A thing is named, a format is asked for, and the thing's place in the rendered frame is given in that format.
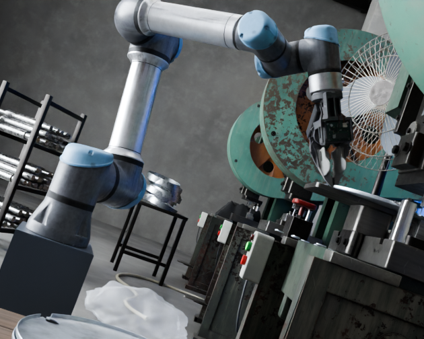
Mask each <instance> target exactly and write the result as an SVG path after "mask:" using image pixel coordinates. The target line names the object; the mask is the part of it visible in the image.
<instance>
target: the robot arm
mask: <svg viewBox="0 0 424 339"><path fill-rule="evenodd" d="M114 23H115V26H116V29H117V30H118V32H119V33H120V35H121V36H122V37H123V38H124V39H125V40H127V41H128V42H130V46H129V51H128V54H127V56H128V58H129V60H130V62H131V66H130V69H129V74H128V76H127V81H126V84H125V88H124V91H123V95H122V99H121V102H120V106H119V109H118V114H117V117H116V122H115V124H114V129H113V132H112V136H111V140H110V144H109V147H108V148H107V149H105V150H101V149H97V148H94V147H89V146H87V145H82V144H78V143H69V144H68V145H67V146H66V147H65V150H64V151H63V154H62V155H61V156H60V161H59V164H58V166H57V169H56V171H55V174H54V176H53V179H52V182H51V183H50V186H49V189H48V192H47V194H46V197H45V199H44V200H43V201H42V203H41V204H40V205H39V207H38V208H37V209H36V210H35V211H34V212H33V214H32V215H31V216H30V218H29V219H28V222H27V224H26V229H28V230H30V231H31V232H33V233H36V234H38V235H41V236H43V237H45V238H48V239H51V240H53V241H57V242H59V243H63V244H66V245H69V246H74V247H78V248H87V246H88V243H89V242H90V232H91V220H92V213H93V210H94V207H95V205H96V203H98V204H103V205H105V206H108V207H110V208H112V209H129V208H131V207H133V206H135V205H136V204H138V203H139V202H140V200H141V199H142V198H143V196H144V194H145V191H146V187H147V182H146V179H145V176H144V175H143V174H142V170H143V165H144V161H143V160H142V158H141V150H142V146H143V142H144V139H145V134H146V131H147V126H148V124H149V119H150V116H151V111H152V108H153V103H154V100H155V95H156V92H157V88H158V85H159V82H160V77H161V74H162V71H164V70H166V69H168V67H169V65H170V63H172V62H174V59H175V58H178V56H179V54H180V52H181V50H182V43H183V41H182V39H187V40H193V41H197V42H203V43H207V44H213V45H217V46H222V47H226V48H232V49H236V50H243V51H246V52H252V53H254V54H255V56H254V62H255V67H256V70H257V71H258V75H259V76H260V77H261V78H263V79H269V78H279V77H282V76H286V75H294V74H298V73H305V72H308V81H309V89H310V94H311V99H312V102H314V103H319V104H315V105H314V109H313V111H312V115H311V118H310V121H309V124H308V127H307V131H306V134H307V138H308V139H309V140H310V145H309V149H310V155H311V156H312V159H313V160H314V163H315V164H316V167H317V168H318V170H319V172H320V173H321V175H322V177H323V178H324V180H325V181H326V183H327V184H328V185H329V186H331V187H333V186H334V185H338V183H339V182H340V180H341V177H342V174H343V172H344V171H345V170H346V168H347V162H346V158H347V155H348V152H349V143H350V142H351V141H354V138H353V125H352V117H344V115H343V113H341V99H343V93H342V91H343V83H344V82H345V80H344V79H342V74H341V58H340V51H339V47H340V44H339V40H338V35H337V29H336V28H335V27H334V26H330V25H319V26H313V27H312V28H308V29H307V30H306V31H305V33H304V39H303V40H298V41H294V42H288V41H287V40H286V39H285V37H284V36H283V35H282V33H281V32H280V30H279V29H278V27H277V25H276V23H275V22H274V21H273V20H272V19H271V18H270V17H269V16H268V15H267V14H266V13H265V12H263V11H259V10H254V11H251V12H248V13H246V14H245V15H238V14H234V13H226V12H222V11H214V10H210V9H202V8H198V7H190V6H185V5H178V4H173V3H166V2H161V1H160V0H122V1H121V2H120V3H119V4H118V6H117V7H116V11H115V14H114ZM350 124H351V126H350ZM326 145H332V146H333V147H336V149H335V150H334V151H332V152H331V159H332V161H333V167H332V171H333V176H331V174H330V162H329V158H330V157H329V152H328V151H326V150H325V148H324V147H325V146H326Z"/></svg>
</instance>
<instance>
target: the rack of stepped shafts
mask: <svg viewBox="0 0 424 339"><path fill-rule="evenodd" d="M9 84H10V82H8V81H4V80H3V83H2V84H1V87H0V107H1V104H2V102H3V99H4V97H5V94H6V92H7V91H8V92H9V93H12V94H13V95H15V96H17V97H19V98H21V99H23V100H25V101H27V102H30V103H31V104H34V105H35V106H38V107H39V109H38V111H37V113H36V116H35V118H31V117H29V116H26V115H23V114H20V113H17V112H14V111H11V110H6V111H5V110H2V109H0V113H2V114H4V116H0V135H2V136H4V137H7V138H10V139H13V140H15V141H18V142H21V143H23V144H24V146H23V149H22V152H21V153H20V156H19V158H17V157H13V156H10V155H6V154H4V153H1V152H0V179H2V180H7V181H9V183H8V186H7V189H6V191H5V194H4V196H0V233H11V234H14V232H15V229H17V227H18V226H19V225H20V224H21V222H22V221H25V222H28V219H29V218H30V216H31V215H32V214H33V212H34V211H33V210H32V209H29V207H27V206H25V205H22V204H20V203H18V202H15V201H13V200H12V199H13V196H14V194H15V191H16V190H22V191H25V192H30V193H33V194H39V195H42V196H46V194H47V192H48V189H49V186H48V185H50V183H51V182H52V180H51V179H49V178H53V176H54V174H55V173H52V172H50V171H48V170H45V168H43V167H40V166H38V165H35V164H33V163H30V162H28V159H29V157H30V154H31V152H32V149H33V147H35V148H37V149H40V150H43V151H46V152H48V153H51V154H53V155H56V156H59V157H60V156H61V155H62V153H63V151H64V150H65V147H63V146H60V144H61V145H64V146H67V145H68V144H69V143H77V141H78V138H79V136H80V134H81V130H82V128H83V126H84V123H85V120H86V118H87V116H86V115H85V114H81V116H78V115H76V114H75V113H73V112H71V111H69V110H67V109H66V108H64V107H62V106H60V105H58V104H56V103H54V102H52V99H53V97H52V96H50V95H48V94H46V97H45V99H44V101H41V103H39V102H37V101H35V100H33V99H31V98H29V97H28V96H25V95H24V94H22V93H20V92H18V91H16V90H14V89H12V88H10V87H9ZM49 106H52V107H53V108H56V109H57V110H60V111H62V112H63V113H65V114H67V115H69V116H71V117H73V118H75V119H77V120H78V123H77V126H76V128H75V131H74V133H73V136H72V139H71V142H69V141H66V140H63V139H62V138H60V137H63V138H65V139H70V138H71V135H70V134H68V133H66V132H63V130H60V129H58V128H55V127H53V126H51V125H49V124H47V123H45V122H44V119H45V116H46V113H47V112H48V109H49ZM58 136H59V137H58ZM57 151H60V152H62V153H59V152H57ZM47 177H48V178H47ZM18 184H21V185H22V186H20V185H18ZM25 186H27V187H25ZM28 187H31V188H28ZM33 188H36V189H38V190H36V189H33ZM41 190H43V191H41ZM44 191H46V192H44ZM4 227H8V228H4ZM9 228H10V229H9ZM11 228H14V229H11Z"/></svg>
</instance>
